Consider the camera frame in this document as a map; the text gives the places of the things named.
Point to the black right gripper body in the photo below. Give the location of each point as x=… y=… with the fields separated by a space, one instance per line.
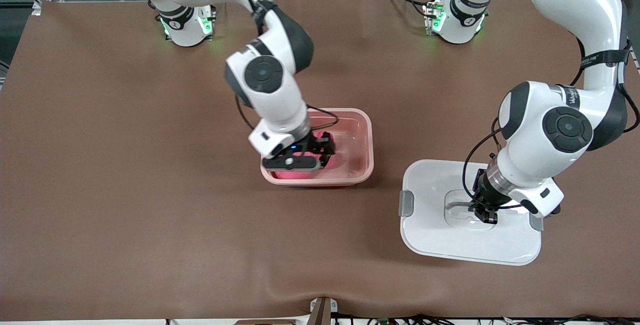
x=317 y=144

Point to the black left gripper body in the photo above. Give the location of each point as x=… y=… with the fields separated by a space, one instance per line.
x=487 y=196

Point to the pink plush toy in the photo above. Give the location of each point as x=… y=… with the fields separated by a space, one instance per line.
x=300 y=175

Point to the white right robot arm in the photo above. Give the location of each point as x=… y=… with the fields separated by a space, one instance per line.
x=270 y=75

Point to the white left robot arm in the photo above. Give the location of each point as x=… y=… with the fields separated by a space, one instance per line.
x=550 y=130

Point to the pink translucent storage box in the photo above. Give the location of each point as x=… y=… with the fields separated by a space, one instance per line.
x=355 y=140

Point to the brown wooden block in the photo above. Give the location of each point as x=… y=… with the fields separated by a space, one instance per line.
x=265 y=322

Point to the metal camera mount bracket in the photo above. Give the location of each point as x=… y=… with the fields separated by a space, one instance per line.
x=322 y=312

